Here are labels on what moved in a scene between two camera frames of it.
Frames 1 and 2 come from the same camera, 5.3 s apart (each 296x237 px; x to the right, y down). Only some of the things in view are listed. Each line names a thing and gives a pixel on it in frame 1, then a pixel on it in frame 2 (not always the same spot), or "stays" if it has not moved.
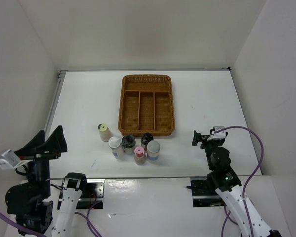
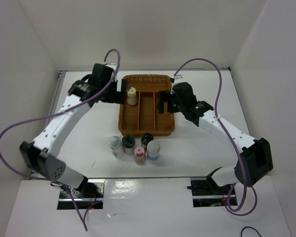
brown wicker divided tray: x=146 y=105 stays
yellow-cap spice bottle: x=105 y=132 → x=131 y=99
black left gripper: x=56 y=143 → x=118 y=97
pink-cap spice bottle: x=139 y=155 stays
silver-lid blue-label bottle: x=153 y=148 stays
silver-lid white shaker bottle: x=116 y=148 stays
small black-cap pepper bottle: x=146 y=138 stays
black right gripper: x=198 y=137 → x=164 y=96
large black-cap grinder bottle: x=128 y=143 stays
